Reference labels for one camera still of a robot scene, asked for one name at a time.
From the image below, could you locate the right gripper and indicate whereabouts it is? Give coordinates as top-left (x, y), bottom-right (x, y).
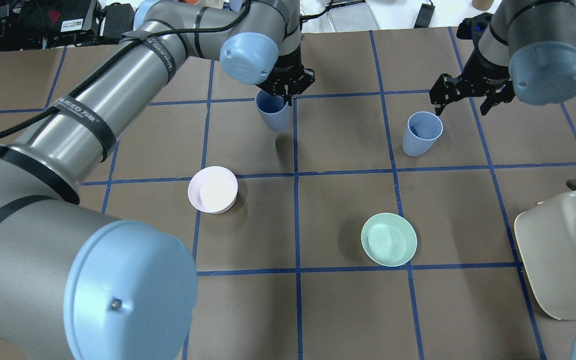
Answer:
top-left (429, 70), bottom-right (515, 116)

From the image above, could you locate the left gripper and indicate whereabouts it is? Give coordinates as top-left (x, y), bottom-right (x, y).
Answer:
top-left (262, 47), bottom-right (316, 107)

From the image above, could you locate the blue cup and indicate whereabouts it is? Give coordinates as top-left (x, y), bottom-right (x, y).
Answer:
top-left (254, 89), bottom-right (291, 132)
top-left (402, 111), bottom-right (444, 157)

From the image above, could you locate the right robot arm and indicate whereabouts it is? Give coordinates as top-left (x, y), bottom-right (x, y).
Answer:
top-left (429, 0), bottom-right (576, 116)

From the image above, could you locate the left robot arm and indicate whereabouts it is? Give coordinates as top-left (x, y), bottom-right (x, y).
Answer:
top-left (0, 0), bottom-right (303, 360)

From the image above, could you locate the kitchen scale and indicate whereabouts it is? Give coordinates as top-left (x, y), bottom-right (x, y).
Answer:
top-left (327, 0), bottom-right (381, 33)

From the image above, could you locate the black power adapter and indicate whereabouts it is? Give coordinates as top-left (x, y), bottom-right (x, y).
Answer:
top-left (413, 0), bottom-right (435, 28)

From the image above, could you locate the pink bowl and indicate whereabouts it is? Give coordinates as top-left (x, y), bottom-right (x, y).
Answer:
top-left (187, 166), bottom-right (239, 215)

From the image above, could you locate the green bowl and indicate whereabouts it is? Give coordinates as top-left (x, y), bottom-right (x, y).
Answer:
top-left (360, 212), bottom-right (418, 268)

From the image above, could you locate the cream toaster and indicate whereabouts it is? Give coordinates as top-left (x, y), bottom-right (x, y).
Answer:
top-left (513, 178), bottom-right (576, 321)

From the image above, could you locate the black computer box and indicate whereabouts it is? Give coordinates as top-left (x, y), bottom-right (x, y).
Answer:
top-left (0, 0), bottom-right (103, 51)

